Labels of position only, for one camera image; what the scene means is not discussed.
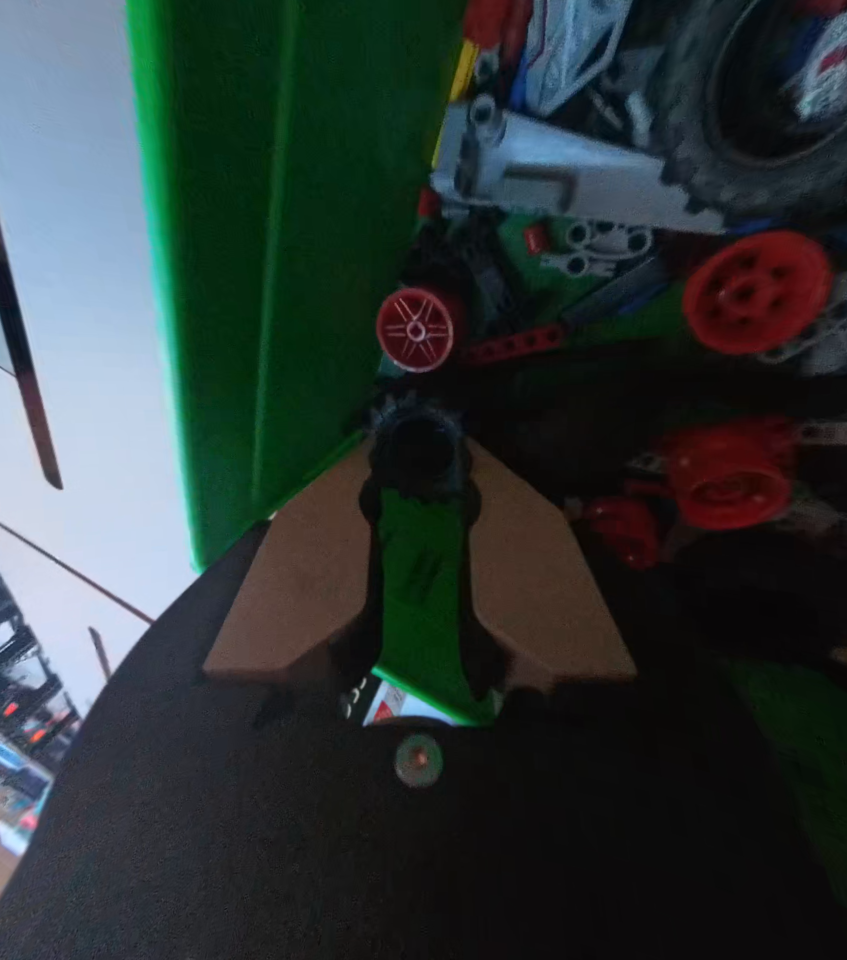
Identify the red spoked lego wheel hub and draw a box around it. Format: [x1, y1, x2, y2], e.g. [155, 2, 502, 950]
[376, 286, 466, 372]

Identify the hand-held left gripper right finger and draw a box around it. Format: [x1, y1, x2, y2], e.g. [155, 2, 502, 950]
[459, 441, 638, 700]

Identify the green plastic bin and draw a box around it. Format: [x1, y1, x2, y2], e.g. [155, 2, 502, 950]
[127, 0, 847, 960]

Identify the small black lego tyre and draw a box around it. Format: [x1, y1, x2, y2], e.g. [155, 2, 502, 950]
[371, 401, 470, 500]

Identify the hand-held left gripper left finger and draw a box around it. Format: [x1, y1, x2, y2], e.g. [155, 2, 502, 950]
[202, 438, 387, 685]

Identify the large black lego tyre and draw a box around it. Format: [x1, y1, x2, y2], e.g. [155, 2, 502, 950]
[652, 0, 847, 219]

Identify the small red lego piece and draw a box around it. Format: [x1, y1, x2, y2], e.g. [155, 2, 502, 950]
[584, 495, 661, 570]

